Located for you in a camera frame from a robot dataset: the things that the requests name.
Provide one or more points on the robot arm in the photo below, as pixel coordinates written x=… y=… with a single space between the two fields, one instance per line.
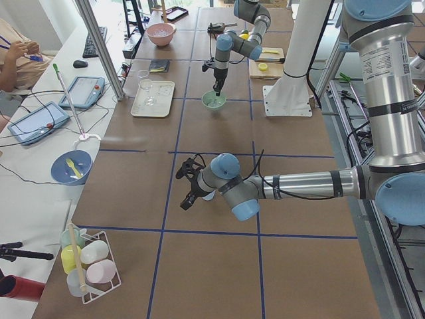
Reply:
x=249 y=11
x=393 y=178

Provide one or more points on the yellow plastic fork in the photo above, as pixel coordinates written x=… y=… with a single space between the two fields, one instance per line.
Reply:
x=72 y=166

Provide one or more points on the light blue cup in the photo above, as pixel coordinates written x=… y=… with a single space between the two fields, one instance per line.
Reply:
x=209 y=197

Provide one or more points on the wooden cutting board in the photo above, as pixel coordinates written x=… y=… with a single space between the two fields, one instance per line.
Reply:
x=275 y=70

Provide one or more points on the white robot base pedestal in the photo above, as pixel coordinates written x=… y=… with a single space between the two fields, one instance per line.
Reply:
x=289 y=96

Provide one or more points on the yellow lemon upper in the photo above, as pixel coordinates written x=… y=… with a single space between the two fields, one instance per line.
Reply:
x=245 y=36

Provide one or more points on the lemon half slice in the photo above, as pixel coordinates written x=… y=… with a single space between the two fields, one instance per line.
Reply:
x=262 y=66

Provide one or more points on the grey folded cloth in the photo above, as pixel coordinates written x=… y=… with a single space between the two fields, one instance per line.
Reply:
x=159 y=66

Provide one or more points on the ice cubes in bowl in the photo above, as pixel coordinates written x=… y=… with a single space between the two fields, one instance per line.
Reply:
x=215 y=105

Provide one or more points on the blue teach pendant far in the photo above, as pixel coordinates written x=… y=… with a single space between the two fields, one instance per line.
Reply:
x=85 y=91

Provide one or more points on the black computer mouse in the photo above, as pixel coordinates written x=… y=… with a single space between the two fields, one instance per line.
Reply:
x=80 y=63

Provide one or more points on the cream bear tray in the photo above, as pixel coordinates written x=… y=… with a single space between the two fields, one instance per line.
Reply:
x=163 y=93

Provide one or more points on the pink bowl with ice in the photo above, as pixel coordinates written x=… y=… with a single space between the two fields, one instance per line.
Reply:
x=161 y=34

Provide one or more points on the seated person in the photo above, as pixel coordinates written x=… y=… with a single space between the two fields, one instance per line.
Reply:
x=22 y=62

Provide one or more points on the white wire cup rack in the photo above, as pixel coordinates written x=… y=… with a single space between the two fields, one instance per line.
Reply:
x=88 y=262

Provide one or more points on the blue teach pendant near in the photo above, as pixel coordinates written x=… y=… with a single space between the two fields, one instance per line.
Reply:
x=38 y=124

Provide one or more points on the blue teach pendant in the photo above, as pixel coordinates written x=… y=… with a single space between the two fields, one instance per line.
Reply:
x=38 y=124
x=85 y=91

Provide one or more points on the clear wine glass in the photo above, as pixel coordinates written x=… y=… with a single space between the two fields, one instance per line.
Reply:
x=145 y=84

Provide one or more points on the red cylinder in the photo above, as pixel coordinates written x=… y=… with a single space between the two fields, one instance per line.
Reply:
x=21 y=288

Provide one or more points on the blue bowl with fork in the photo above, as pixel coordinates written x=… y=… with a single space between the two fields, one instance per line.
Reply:
x=61 y=173

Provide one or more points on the aluminium frame post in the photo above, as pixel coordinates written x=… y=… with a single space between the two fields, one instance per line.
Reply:
x=91 y=24

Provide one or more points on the steel muddler black tip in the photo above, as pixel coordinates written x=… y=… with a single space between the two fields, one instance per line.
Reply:
x=272 y=60

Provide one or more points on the light green bowl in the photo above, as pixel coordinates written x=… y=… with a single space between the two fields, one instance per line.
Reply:
x=212 y=101

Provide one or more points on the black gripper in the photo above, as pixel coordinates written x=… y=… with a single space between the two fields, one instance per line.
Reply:
x=196 y=189
x=219 y=73

